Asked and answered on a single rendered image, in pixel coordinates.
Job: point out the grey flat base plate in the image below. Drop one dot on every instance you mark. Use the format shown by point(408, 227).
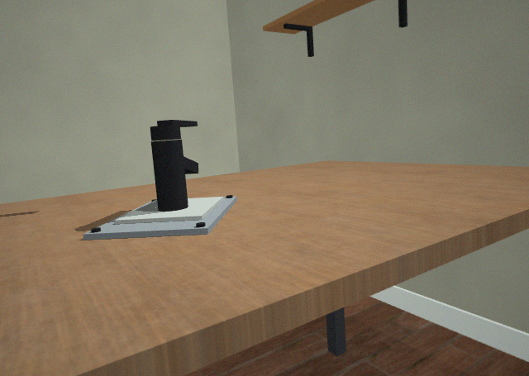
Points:
point(110, 230)

